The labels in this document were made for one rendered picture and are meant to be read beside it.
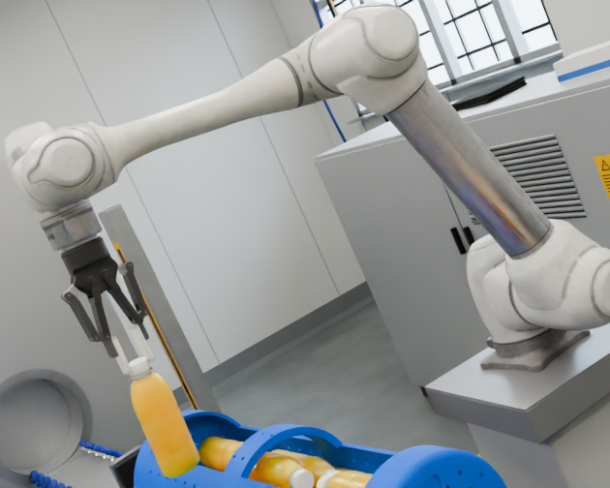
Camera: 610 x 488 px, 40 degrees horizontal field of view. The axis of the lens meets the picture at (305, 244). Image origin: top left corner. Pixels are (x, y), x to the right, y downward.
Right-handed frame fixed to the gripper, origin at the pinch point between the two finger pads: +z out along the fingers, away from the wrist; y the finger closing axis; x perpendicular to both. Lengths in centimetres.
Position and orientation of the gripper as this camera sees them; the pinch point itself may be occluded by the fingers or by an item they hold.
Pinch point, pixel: (131, 350)
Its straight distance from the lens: 150.5
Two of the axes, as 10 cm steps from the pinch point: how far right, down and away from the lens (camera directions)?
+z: 4.0, 9.1, 1.4
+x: 5.4, -1.1, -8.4
